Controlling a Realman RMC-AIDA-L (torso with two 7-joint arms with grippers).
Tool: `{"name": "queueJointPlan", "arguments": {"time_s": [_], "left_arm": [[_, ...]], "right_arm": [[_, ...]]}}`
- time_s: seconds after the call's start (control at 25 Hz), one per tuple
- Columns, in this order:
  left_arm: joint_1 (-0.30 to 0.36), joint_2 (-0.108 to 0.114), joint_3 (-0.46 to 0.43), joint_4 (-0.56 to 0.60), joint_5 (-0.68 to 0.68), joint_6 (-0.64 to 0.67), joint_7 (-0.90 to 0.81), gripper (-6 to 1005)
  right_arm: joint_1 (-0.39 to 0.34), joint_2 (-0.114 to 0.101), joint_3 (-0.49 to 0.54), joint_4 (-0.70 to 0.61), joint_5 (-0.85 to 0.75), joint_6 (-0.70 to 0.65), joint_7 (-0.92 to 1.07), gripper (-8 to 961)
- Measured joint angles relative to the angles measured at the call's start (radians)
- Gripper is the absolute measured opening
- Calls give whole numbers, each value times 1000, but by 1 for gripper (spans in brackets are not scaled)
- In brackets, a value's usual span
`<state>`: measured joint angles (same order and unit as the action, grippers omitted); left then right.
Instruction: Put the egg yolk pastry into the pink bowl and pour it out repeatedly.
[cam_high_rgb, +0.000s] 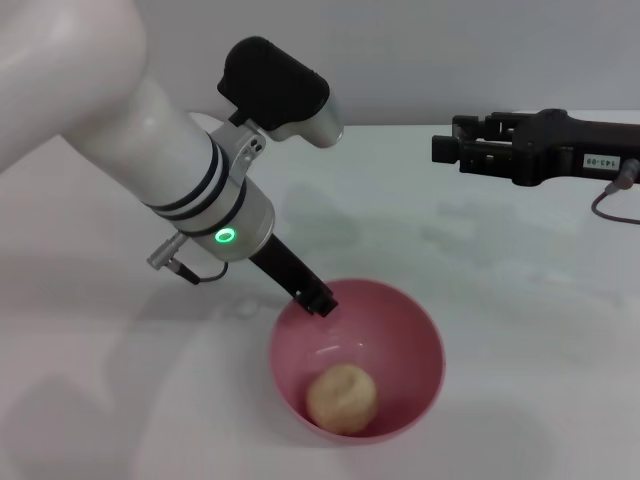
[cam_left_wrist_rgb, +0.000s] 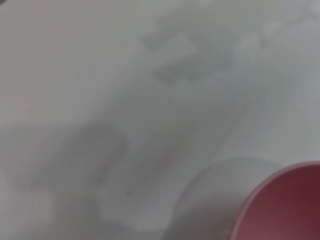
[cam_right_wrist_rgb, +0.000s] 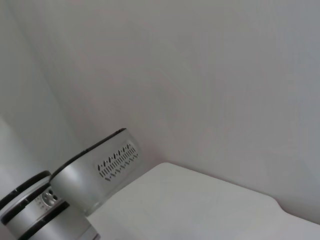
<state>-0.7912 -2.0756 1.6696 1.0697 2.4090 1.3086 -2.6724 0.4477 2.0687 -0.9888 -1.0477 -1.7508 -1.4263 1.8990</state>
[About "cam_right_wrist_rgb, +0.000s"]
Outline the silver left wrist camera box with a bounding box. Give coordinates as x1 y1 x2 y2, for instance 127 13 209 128
49 127 143 217

